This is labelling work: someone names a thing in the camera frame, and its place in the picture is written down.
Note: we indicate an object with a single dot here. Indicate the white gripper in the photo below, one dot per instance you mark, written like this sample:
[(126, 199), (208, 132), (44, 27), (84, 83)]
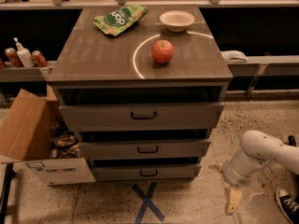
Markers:
[(229, 173)]

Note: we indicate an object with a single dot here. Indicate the grey bottom drawer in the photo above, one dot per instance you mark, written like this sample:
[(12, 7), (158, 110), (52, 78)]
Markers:
[(146, 172)]

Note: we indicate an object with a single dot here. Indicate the grey drawer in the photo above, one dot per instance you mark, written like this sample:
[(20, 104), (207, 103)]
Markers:
[(141, 117), (137, 150), (146, 172)]

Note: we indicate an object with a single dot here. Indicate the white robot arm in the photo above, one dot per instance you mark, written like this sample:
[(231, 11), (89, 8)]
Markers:
[(257, 151)]

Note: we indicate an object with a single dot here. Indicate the grey middle drawer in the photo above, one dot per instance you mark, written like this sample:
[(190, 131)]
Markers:
[(137, 150)]

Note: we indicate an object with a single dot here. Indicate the grey drawer cabinet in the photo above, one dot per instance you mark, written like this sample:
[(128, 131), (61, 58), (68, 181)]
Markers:
[(97, 69)]

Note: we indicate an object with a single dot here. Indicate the grey top drawer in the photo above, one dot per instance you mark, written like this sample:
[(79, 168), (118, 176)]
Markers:
[(141, 117)]

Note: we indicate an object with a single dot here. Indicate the black sneaker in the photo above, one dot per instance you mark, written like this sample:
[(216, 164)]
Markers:
[(288, 206)]

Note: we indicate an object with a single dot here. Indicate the black pole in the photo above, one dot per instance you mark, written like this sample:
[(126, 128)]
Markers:
[(291, 140)]

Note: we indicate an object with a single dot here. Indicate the white folded cloth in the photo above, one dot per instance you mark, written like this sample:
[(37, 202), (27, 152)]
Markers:
[(234, 56)]

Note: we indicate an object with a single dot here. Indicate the red apple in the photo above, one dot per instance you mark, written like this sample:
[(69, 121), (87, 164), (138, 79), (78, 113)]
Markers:
[(162, 51)]

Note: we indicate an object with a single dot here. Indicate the snack packets in box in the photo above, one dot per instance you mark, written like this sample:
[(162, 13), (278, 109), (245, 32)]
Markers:
[(64, 146)]

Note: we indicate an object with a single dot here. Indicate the white paper bowl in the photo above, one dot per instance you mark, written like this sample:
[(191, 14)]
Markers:
[(177, 20)]

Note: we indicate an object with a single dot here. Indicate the green chip bag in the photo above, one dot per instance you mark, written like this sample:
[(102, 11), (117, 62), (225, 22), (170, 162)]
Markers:
[(116, 22)]

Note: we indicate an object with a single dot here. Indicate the cardboard box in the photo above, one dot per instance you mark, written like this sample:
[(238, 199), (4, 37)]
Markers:
[(26, 134)]

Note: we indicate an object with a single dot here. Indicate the black stand left edge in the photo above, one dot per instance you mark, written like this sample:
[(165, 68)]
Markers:
[(8, 175)]

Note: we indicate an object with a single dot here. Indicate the red soda can right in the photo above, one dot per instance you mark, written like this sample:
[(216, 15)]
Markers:
[(39, 58)]

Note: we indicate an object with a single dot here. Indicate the red soda can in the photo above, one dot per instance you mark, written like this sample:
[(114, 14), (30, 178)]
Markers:
[(39, 58), (11, 53)]

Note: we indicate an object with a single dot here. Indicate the white pump bottle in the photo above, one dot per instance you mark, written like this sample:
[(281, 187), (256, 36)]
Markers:
[(24, 54)]

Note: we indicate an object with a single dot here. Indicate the red soda can left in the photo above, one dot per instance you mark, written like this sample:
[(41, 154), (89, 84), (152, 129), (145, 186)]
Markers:
[(11, 53)]

